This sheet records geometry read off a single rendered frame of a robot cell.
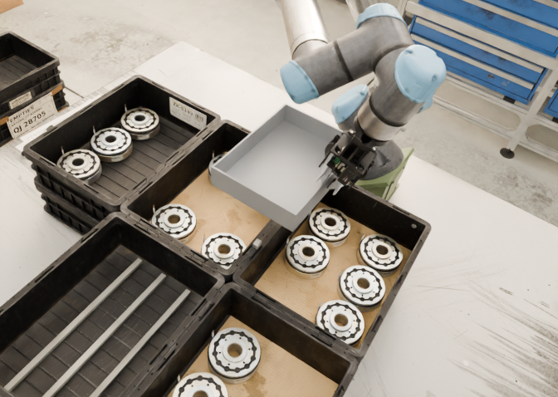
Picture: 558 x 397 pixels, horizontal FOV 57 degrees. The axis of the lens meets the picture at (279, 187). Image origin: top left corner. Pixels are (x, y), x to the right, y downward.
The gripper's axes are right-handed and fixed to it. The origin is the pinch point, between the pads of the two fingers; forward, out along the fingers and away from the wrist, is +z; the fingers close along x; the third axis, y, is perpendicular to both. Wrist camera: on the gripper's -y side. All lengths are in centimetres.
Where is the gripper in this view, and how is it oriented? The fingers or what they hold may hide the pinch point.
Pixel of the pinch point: (330, 180)
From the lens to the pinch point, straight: 104.5
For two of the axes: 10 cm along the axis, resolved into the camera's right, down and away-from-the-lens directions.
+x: 7.9, 6.1, -0.4
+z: -3.6, 5.2, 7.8
